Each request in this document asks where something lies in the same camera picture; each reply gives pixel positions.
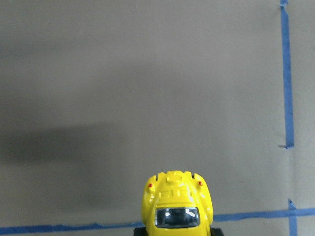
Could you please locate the yellow beetle toy car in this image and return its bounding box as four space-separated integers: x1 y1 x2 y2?
134 171 213 236

